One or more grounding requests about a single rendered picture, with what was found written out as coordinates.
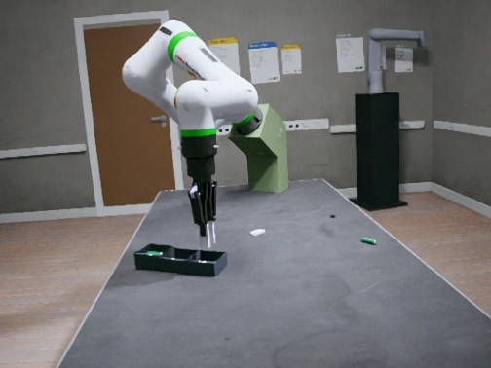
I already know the green aa battery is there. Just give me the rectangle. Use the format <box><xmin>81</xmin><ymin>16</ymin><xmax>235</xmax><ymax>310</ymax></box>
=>
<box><xmin>361</xmin><ymin>238</ymin><xmax>377</xmax><ymax>245</ymax></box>

